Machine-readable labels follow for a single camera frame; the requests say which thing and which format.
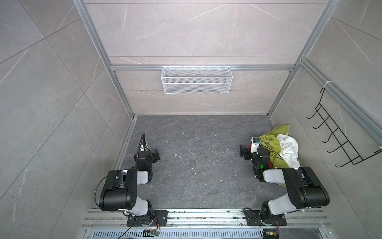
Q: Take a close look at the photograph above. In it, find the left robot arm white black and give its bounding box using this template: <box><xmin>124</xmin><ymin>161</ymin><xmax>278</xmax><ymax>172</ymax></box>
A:
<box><xmin>97</xmin><ymin>149</ymin><xmax>160</xmax><ymax>227</ymax></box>

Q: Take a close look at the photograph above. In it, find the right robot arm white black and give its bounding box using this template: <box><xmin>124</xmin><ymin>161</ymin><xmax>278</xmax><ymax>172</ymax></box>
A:
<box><xmin>239</xmin><ymin>145</ymin><xmax>330</xmax><ymax>226</ymax></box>

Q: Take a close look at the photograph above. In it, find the olive green cloth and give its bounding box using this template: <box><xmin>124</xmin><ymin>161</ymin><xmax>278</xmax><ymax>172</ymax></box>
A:
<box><xmin>260</xmin><ymin>124</ymin><xmax>291</xmax><ymax>169</ymax></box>

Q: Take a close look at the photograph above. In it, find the white cloth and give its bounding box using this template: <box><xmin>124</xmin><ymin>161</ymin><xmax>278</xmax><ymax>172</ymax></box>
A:
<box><xmin>277</xmin><ymin>134</ymin><xmax>300</xmax><ymax>169</ymax></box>

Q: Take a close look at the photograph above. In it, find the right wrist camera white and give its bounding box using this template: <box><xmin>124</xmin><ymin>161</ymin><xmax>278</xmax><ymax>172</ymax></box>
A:
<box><xmin>251</xmin><ymin>137</ymin><xmax>261</xmax><ymax>153</ymax></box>

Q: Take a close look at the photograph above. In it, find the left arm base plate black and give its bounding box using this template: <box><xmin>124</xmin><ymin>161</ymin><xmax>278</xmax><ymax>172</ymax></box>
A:
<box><xmin>126</xmin><ymin>210</ymin><xmax>169</xmax><ymax>227</ymax></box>

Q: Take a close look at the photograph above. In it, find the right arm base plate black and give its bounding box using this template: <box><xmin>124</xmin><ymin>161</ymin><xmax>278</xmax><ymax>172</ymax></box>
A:
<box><xmin>243</xmin><ymin>208</ymin><xmax>287</xmax><ymax>226</ymax></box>

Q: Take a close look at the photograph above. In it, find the white wire mesh basket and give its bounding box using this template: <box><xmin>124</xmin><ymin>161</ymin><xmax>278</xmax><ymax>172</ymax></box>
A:
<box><xmin>161</xmin><ymin>66</ymin><xmax>233</xmax><ymax>94</ymax></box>

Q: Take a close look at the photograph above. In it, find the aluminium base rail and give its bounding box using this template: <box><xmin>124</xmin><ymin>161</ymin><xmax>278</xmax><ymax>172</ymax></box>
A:
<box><xmin>80</xmin><ymin>208</ymin><xmax>336</xmax><ymax>239</ymax></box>

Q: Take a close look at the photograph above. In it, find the black wire hook rack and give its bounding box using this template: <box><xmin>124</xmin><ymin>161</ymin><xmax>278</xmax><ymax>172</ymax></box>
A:
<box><xmin>306</xmin><ymin>87</ymin><xmax>382</xmax><ymax>168</ymax></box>

